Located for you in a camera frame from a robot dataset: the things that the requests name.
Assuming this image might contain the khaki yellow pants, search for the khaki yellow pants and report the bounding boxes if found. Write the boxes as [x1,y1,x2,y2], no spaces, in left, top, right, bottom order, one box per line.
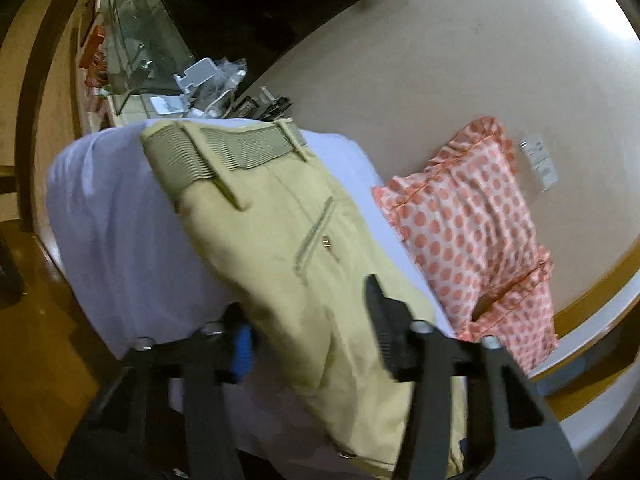
[141,120,436,479]

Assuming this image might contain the white bed sheet mattress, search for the white bed sheet mattress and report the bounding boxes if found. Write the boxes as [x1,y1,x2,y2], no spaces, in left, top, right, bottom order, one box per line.
[47,119,450,479]

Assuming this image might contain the orange polka dot pillow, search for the orange polka dot pillow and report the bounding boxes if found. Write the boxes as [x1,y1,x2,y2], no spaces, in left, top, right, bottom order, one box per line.
[372,116,558,372]

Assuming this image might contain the cluttered white gadgets on table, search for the cluttered white gadgets on table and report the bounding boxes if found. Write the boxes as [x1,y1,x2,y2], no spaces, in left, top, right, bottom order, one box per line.
[150,58,292,122]

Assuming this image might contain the glass shelf unit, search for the glass shelf unit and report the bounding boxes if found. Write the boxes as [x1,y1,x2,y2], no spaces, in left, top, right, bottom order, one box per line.
[98,0,194,126]

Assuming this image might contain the white wall socket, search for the white wall socket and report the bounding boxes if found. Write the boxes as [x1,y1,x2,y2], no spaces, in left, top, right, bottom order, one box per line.
[520,133,559,192]

